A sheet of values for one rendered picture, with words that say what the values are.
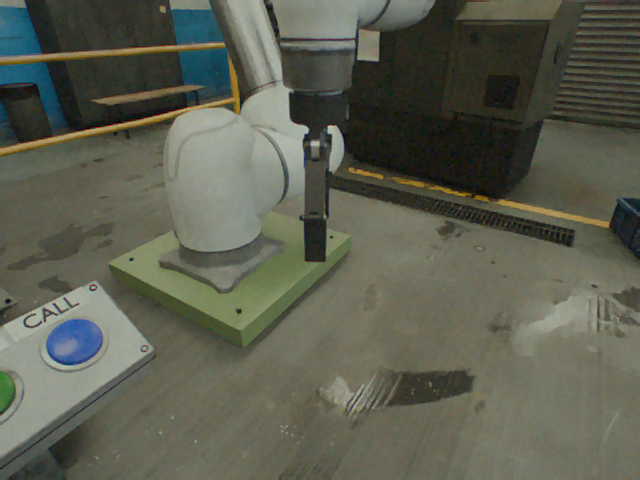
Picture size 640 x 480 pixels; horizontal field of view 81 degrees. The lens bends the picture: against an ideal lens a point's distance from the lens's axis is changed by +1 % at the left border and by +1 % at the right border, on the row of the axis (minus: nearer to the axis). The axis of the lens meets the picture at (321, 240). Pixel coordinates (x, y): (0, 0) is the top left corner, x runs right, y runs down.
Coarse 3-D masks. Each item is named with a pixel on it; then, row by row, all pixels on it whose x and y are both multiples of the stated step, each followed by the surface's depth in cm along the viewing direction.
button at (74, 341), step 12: (60, 324) 24; (72, 324) 24; (84, 324) 24; (48, 336) 23; (60, 336) 23; (72, 336) 24; (84, 336) 24; (96, 336) 24; (48, 348) 23; (60, 348) 23; (72, 348) 23; (84, 348) 24; (96, 348) 24; (60, 360) 23; (72, 360) 23; (84, 360) 24
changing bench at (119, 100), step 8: (176, 88) 503; (184, 88) 503; (192, 88) 503; (200, 88) 508; (120, 96) 452; (128, 96) 455; (136, 96) 452; (144, 96) 452; (152, 96) 456; (160, 96) 464; (184, 96) 522; (104, 104) 417; (112, 104) 420; (120, 104) 428; (184, 104) 528; (120, 112) 432; (112, 120) 452; (128, 136) 447
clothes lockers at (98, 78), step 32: (32, 0) 413; (64, 0) 415; (96, 0) 437; (128, 0) 471; (160, 0) 504; (64, 32) 424; (96, 32) 448; (128, 32) 481; (160, 32) 516; (64, 64) 434; (96, 64) 460; (128, 64) 492; (160, 64) 529; (64, 96) 464; (96, 96) 470; (96, 128) 487
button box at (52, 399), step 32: (96, 288) 27; (32, 320) 24; (64, 320) 25; (96, 320) 25; (128, 320) 27; (0, 352) 22; (32, 352) 23; (128, 352) 25; (32, 384) 22; (64, 384) 23; (96, 384) 23; (128, 384) 28; (0, 416) 21; (32, 416) 21; (64, 416) 22; (0, 448) 20; (32, 448) 22
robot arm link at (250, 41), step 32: (224, 0) 69; (256, 0) 71; (224, 32) 72; (256, 32) 71; (256, 64) 71; (256, 96) 72; (288, 96) 71; (256, 128) 71; (288, 128) 70; (288, 160) 69; (288, 192) 72
